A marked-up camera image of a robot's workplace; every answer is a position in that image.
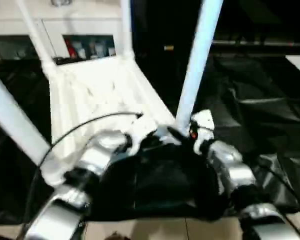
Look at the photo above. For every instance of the red bottle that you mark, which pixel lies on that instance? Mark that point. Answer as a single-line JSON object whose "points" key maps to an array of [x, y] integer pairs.
{"points": [[70, 47]]}

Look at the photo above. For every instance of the white plastic table top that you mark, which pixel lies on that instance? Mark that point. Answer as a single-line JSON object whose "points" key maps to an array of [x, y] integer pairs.
{"points": [[102, 95]]}

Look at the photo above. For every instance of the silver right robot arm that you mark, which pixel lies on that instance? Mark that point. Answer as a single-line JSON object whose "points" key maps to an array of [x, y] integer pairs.
{"points": [[227, 160]]}

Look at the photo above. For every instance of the clear glass ornament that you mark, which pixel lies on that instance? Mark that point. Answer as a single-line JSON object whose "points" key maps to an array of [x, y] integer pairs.
{"points": [[61, 2]]}

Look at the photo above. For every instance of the black table mat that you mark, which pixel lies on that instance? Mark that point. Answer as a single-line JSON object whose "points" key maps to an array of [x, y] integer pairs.
{"points": [[252, 112]]}

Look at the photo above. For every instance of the white glass-door cabinet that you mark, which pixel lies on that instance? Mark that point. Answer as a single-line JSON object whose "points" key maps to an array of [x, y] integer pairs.
{"points": [[77, 25]]}

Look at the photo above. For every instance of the dark robot foot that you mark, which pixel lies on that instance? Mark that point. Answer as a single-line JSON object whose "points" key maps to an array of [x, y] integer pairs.
{"points": [[118, 236]]}

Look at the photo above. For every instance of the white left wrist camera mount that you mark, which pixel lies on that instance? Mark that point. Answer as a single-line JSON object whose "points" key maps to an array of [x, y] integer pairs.
{"points": [[142, 127]]}

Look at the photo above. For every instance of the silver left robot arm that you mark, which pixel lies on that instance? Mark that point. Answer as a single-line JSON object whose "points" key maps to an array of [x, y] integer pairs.
{"points": [[95, 155]]}

